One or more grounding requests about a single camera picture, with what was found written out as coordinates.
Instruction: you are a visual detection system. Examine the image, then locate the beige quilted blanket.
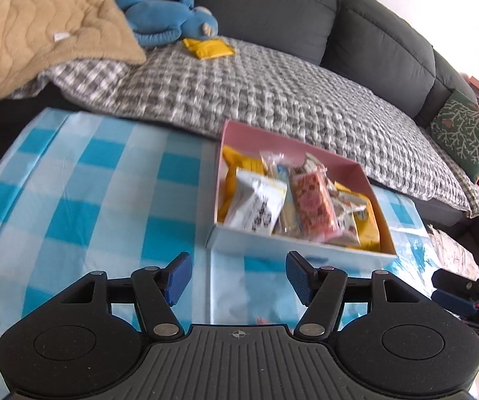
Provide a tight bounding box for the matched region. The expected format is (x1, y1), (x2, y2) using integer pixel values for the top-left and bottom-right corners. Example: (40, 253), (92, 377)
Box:
(0, 0), (147, 116)

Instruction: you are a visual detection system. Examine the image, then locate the glossy yellow snack packet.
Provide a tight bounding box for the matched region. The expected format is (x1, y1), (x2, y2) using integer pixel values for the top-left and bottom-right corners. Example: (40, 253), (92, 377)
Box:
(222, 146), (267, 176)

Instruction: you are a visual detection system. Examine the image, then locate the blue plush toy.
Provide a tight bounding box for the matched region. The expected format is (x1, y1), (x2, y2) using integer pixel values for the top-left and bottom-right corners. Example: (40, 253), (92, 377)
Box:
(116, 0), (220, 48)

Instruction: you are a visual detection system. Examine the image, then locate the dark grey sofa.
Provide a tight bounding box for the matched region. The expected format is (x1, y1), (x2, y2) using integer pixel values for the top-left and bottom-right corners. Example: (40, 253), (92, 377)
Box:
(0, 0), (479, 278)

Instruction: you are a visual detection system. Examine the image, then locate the golden brown snack packet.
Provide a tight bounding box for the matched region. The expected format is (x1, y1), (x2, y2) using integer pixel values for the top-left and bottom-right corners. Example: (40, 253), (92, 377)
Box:
(216, 167), (240, 223)

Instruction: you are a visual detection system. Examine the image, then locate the large yellow snack packet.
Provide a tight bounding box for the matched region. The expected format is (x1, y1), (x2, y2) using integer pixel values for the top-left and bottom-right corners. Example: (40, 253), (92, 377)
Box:
(334, 181), (382, 253)

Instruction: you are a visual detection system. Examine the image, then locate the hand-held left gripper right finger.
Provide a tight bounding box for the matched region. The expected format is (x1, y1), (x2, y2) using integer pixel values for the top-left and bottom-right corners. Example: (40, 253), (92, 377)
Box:
(285, 251), (419, 339)

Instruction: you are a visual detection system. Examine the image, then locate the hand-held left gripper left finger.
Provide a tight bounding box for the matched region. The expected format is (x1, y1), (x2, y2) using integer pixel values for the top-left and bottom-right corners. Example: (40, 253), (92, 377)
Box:
(58, 252), (193, 338)

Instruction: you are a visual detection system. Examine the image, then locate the yellow and blue snack packet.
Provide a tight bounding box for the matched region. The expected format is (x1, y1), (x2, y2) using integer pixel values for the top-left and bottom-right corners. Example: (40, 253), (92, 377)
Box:
(273, 164), (304, 236)

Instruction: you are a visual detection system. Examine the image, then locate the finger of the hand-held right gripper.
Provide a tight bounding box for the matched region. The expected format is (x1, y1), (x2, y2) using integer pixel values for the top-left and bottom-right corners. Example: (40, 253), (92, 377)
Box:
(432, 269), (479, 297)
(430, 289), (478, 318)

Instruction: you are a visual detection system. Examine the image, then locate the white black-print snack packet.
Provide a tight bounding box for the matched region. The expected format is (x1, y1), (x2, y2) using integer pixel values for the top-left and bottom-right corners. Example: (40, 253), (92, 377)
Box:
(224, 167), (289, 237)

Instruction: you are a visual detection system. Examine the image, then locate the grey checked blanket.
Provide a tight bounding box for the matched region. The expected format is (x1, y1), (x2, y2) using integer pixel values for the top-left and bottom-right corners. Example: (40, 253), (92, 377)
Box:
(8, 35), (479, 218)

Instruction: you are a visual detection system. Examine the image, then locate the green branch-print cushion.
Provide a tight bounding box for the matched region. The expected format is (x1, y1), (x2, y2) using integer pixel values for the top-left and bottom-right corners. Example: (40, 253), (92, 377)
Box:
(430, 89), (479, 182)

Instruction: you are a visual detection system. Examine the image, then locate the pink cardboard box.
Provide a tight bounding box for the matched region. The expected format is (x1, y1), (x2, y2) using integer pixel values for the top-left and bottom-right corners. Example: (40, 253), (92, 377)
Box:
(205, 119), (398, 268)

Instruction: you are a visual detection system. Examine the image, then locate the blue checked tablecloth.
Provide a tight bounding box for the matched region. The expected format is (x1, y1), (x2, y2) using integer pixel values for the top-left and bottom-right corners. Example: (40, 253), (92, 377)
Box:
(0, 107), (445, 400)

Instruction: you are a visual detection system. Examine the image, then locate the white nut snack packet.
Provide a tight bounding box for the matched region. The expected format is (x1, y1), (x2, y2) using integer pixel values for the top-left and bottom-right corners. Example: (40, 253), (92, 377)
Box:
(330, 194), (368, 246)
(291, 153), (327, 176)

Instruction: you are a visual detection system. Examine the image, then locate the white printed paper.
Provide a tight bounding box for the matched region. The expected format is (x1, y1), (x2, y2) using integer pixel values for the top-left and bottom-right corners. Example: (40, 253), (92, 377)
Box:
(426, 224), (479, 281)

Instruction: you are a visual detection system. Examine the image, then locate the yellow packet on sofa blanket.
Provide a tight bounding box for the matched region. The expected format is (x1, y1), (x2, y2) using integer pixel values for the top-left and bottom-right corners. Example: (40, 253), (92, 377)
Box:
(182, 37), (237, 60)

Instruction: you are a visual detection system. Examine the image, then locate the clear pink wafer packet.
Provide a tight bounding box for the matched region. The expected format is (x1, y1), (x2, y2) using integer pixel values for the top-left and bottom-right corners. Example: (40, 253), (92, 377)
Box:
(288, 170), (343, 243)

